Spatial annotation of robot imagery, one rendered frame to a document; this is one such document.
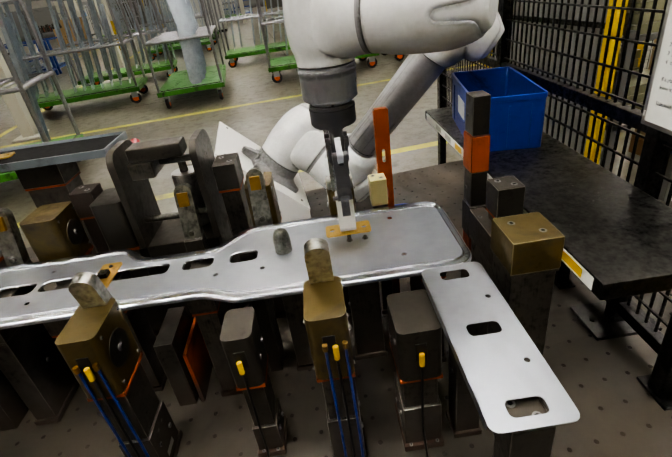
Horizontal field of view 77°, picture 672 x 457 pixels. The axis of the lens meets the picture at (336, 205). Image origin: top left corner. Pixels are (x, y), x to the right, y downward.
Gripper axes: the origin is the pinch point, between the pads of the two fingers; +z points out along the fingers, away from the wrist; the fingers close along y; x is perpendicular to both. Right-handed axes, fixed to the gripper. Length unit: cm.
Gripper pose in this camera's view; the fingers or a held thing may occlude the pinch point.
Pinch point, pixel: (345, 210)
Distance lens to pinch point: 77.2
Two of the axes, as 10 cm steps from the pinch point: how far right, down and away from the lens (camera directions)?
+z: 1.3, 8.7, 4.7
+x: -9.9, 1.5, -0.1
